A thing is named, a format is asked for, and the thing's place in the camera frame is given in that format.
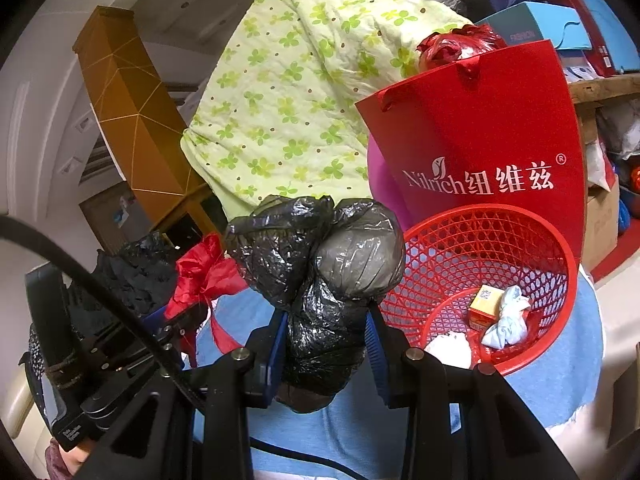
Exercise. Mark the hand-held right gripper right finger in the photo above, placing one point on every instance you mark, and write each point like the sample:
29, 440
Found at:
377, 360

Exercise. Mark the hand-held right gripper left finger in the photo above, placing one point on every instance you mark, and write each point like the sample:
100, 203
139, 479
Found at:
277, 350

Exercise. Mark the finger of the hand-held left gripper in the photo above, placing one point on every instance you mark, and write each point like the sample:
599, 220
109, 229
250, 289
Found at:
172, 342
185, 317

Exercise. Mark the red plastic bag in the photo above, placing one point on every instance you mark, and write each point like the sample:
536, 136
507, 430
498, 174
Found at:
460, 45
200, 270

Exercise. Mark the black plastic bag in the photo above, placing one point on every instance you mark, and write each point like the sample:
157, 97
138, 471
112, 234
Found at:
320, 270

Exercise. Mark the red mesh plastic basket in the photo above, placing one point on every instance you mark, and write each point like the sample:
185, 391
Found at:
545, 270

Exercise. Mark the person's left forearm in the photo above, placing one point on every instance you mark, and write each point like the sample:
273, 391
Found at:
60, 460

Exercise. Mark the dark crumpled cloth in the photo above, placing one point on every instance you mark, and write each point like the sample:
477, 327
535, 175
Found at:
135, 275

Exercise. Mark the white crumpled tissue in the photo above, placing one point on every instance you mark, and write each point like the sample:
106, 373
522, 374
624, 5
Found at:
450, 350

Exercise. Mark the small yellow box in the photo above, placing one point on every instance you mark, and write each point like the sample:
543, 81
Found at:
484, 307

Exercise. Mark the light blue crumpled cloth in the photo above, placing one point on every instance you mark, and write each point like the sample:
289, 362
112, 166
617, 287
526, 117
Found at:
510, 317

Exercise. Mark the magenta pillow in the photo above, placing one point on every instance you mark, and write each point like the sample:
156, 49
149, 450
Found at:
382, 185

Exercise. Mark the brown wooden cabinet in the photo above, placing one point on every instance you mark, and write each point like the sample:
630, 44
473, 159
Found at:
130, 90

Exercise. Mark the red paper bag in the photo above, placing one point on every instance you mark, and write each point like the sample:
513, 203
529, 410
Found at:
475, 125

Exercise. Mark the green clover print quilt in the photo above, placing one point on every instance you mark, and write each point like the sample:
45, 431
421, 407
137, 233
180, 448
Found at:
300, 85

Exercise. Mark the brown cardboard box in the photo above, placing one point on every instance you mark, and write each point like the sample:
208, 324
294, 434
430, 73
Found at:
602, 220

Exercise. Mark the wooden shelf board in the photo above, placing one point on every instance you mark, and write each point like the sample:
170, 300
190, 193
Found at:
605, 90

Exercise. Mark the blue cardboard box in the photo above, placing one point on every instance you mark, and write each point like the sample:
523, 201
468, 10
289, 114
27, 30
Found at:
535, 25

